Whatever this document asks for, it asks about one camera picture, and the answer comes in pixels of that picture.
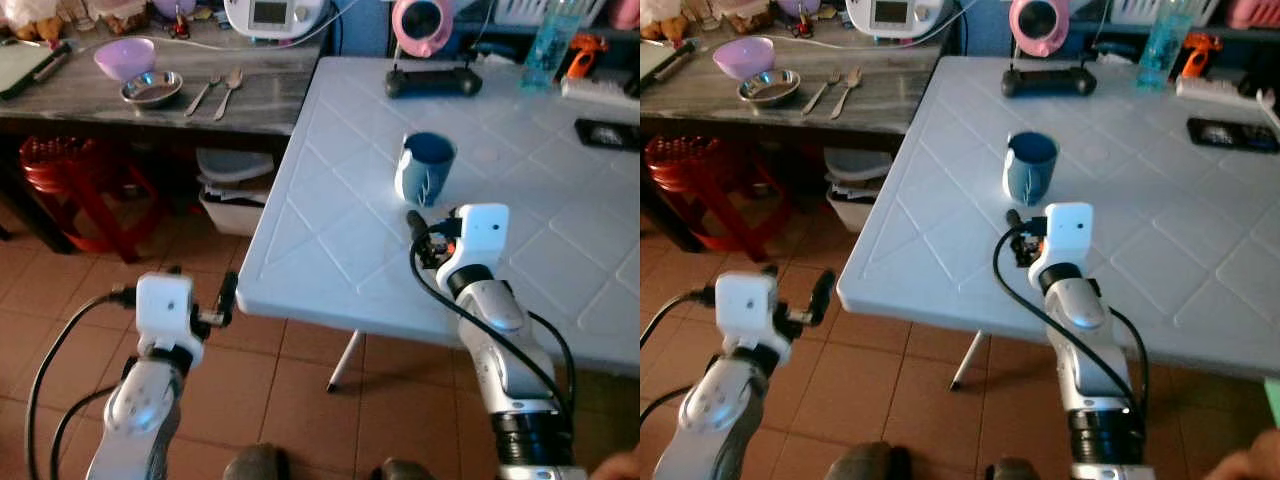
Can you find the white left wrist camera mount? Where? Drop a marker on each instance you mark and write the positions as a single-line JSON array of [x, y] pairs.
[[742, 305], [165, 305]]

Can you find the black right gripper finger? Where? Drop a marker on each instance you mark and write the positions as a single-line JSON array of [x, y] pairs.
[[416, 224], [1014, 220]]

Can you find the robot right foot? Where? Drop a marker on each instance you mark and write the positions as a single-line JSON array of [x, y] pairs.
[[405, 470], [1010, 470]]

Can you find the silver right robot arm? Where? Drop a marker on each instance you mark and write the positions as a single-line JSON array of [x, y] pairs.
[[1095, 350], [510, 360]]

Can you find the white power strip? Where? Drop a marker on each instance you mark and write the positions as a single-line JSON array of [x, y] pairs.
[[598, 90], [1215, 91]]

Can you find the stainless steel bowl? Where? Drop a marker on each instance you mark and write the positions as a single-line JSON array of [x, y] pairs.
[[769, 88], [152, 90]]

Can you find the black flat phone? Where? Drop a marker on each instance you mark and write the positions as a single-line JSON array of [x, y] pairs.
[[610, 134], [1232, 134]]

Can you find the white plastic bin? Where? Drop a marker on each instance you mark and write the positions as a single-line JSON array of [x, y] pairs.
[[860, 195], [235, 195]]

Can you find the white plastic table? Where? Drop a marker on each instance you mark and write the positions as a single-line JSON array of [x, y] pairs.
[[340, 220], [940, 240]]

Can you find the white plastic basket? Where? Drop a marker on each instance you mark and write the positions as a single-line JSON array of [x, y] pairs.
[[545, 10], [1165, 8]]

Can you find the brown plush toy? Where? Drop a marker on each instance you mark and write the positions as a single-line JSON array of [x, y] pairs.
[[662, 20], [30, 20]]

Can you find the red plastic stool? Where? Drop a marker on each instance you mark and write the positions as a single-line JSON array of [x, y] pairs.
[[75, 175], [700, 175]]

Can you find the green board with black edge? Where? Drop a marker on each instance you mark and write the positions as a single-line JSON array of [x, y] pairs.
[[660, 62], [25, 70]]

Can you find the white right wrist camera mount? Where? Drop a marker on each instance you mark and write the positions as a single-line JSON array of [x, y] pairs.
[[482, 240], [1065, 240]]

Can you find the person's bare limb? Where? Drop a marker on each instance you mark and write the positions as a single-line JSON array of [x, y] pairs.
[[1245, 460], [620, 470]]

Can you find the purple plastic bowl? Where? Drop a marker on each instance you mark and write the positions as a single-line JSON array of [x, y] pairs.
[[124, 57], [744, 57]]

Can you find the metal fork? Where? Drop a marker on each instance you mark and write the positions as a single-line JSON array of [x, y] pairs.
[[203, 96], [820, 94]]

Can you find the clear blue plastic bottle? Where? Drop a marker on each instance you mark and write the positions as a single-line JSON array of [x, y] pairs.
[[1165, 45], [548, 45]]

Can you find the white appliance with display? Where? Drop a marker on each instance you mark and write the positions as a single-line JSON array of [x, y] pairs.
[[892, 15], [270, 15]]

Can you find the pink round appliance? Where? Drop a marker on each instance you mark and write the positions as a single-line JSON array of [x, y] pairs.
[[1038, 25], [420, 25]]

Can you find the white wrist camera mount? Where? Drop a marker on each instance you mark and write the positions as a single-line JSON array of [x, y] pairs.
[[1065, 240], [742, 305], [482, 240], [165, 305]]

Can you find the pink plastic basket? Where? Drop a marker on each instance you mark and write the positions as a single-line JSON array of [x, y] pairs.
[[1255, 12], [626, 12]]

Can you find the orange and black tool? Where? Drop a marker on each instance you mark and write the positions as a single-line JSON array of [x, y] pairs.
[[585, 55], [1198, 55]]

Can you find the grey marble-top table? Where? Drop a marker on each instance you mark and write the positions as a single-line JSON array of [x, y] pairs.
[[890, 95], [260, 90]]

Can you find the blue ceramic cup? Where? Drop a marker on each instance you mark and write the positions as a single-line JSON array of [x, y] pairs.
[[1030, 170], [425, 170]]

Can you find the black handheld controller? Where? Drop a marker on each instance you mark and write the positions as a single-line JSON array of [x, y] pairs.
[[1048, 83], [433, 84]]

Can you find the metal spoon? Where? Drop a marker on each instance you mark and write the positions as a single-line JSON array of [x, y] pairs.
[[229, 92], [847, 90]]

